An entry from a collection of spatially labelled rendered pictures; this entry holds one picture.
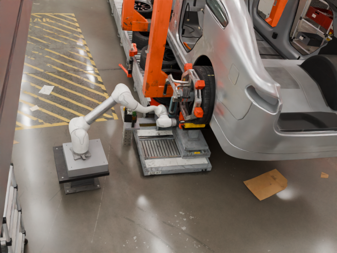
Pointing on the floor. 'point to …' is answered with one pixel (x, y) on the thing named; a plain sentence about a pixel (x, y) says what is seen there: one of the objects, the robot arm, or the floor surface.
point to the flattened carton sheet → (267, 184)
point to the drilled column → (127, 137)
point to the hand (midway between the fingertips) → (192, 121)
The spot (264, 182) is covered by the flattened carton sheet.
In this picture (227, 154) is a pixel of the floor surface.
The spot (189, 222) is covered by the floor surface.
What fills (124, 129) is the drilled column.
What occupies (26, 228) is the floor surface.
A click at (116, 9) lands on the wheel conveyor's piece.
